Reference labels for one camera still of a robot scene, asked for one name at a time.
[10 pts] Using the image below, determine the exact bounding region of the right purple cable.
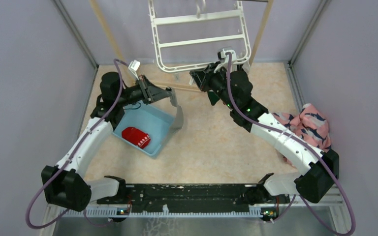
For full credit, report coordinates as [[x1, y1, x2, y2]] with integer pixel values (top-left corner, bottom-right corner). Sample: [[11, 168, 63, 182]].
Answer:
[[225, 52, 356, 236]]

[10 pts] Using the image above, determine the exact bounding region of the purple cable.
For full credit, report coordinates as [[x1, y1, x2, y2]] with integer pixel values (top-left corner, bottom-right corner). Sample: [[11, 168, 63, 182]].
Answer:
[[25, 59, 129, 230], [225, 52, 356, 236]]

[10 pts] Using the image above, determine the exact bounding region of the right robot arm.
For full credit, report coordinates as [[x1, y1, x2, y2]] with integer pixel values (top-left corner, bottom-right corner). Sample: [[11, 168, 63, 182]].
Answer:
[[190, 64, 339, 204]]

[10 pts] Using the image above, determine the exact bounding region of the wooden drying rack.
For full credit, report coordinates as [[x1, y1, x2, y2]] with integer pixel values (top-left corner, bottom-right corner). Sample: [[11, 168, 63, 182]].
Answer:
[[89, 0, 273, 91]]

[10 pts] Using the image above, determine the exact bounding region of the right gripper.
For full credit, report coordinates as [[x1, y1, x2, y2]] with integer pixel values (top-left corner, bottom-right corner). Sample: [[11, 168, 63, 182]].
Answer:
[[191, 61, 236, 110]]

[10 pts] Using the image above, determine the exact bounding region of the grey striped sock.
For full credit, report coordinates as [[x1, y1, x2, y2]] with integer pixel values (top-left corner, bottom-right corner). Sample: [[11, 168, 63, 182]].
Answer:
[[161, 87, 184, 146]]

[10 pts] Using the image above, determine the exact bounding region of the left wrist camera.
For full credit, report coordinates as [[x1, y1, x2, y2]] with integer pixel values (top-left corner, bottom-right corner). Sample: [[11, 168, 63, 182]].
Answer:
[[128, 60, 141, 80]]

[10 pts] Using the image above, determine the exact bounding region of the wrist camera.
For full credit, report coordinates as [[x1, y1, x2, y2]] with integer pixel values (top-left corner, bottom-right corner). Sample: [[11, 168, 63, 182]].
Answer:
[[128, 60, 141, 80], [214, 48, 237, 73]]

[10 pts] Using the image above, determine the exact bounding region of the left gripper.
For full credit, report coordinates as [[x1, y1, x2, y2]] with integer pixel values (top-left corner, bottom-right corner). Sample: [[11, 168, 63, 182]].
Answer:
[[117, 74, 172, 107]]

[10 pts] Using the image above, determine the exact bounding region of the red sock in basket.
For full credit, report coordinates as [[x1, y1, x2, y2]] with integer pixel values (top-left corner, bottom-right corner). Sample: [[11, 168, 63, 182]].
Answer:
[[121, 126, 151, 149]]

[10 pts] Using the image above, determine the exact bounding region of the pink patterned cloth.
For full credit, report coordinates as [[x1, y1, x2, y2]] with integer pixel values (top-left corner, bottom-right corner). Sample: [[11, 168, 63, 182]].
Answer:
[[273, 103, 332, 151]]

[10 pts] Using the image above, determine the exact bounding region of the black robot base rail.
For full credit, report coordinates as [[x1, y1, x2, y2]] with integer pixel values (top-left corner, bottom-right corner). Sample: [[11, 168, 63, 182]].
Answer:
[[97, 180, 291, 220]]

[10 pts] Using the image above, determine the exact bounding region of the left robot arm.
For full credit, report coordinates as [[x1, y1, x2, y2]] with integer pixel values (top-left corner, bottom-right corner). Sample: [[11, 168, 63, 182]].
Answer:
[[41, 72, 177, 211]]

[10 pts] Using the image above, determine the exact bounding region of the light blue plastic basket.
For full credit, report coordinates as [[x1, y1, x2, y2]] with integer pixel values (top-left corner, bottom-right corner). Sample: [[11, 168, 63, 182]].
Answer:
[[113, 101, 174, 158]]

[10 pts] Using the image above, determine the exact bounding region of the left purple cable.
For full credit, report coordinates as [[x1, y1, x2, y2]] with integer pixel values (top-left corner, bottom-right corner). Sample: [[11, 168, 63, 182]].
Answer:
[[25, 59, 129, 230]]

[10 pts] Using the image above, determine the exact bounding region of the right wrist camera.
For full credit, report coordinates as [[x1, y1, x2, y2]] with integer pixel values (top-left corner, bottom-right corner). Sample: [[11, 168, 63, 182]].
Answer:
[[214, 48, 237, 73]]

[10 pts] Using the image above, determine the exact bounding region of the white clip hanger frame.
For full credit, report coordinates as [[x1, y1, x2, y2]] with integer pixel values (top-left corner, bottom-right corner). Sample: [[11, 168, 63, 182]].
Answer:
[[148, 0, 252, 73]]

